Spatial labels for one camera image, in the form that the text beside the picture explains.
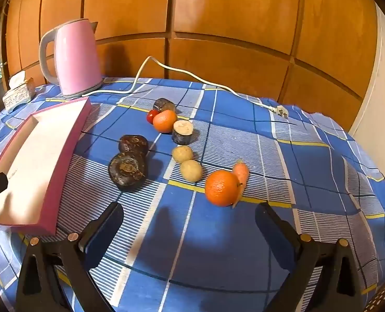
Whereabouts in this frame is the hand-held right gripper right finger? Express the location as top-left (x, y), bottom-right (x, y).
top-left (255, 201), bottom-right (365, 312)

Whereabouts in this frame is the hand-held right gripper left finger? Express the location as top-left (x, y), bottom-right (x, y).
top-left (15, 201), bottom-right (124, 312)

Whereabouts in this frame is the pink-edged white tray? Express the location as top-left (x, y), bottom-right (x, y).
top-left (0, 97), bottom-right (92, 236)

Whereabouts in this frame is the orange carrot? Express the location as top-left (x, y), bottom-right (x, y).
top-left (231, 159), bottom-right (250, 209)

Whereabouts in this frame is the large orange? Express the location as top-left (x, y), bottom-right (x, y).
top-left (205, 170), bottom-right (241, 207)

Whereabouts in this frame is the small yellow potato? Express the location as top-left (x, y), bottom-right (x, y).
top-left (180, 159), bottom-right (203, 183)
top-left (172, 145), bottom-right (193, 164)

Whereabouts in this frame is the small orange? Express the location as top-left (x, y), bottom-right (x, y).
top-left (153, 110), bottom-right (178, 134)

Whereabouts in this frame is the blue plaid tablecloth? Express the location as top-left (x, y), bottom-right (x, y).
top-left (0, 77), bottom-right (385, 312)

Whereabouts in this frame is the silver embossed tissue box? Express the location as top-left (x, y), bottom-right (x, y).
top-left (2, 78), bottom-right (37, 109)

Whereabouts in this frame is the small dark water chestnut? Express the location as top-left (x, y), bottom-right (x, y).
top-left (118, 134), bottom-right (149, 154)

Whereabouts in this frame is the white tissue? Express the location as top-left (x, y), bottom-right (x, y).
top-left (8, 70), bottom-right (27, 88)

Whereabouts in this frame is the pink electric kettle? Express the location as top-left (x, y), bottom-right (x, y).
top-left (39, 19), bottom-right (104, 99)

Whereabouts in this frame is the wooden panelled wardrobe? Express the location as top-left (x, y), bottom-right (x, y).
top-left (0, 0), bottom-right (380, 131)

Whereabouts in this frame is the white power cord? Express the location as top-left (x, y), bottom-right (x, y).
top-left (82, 56), bottom-right (292, 118)

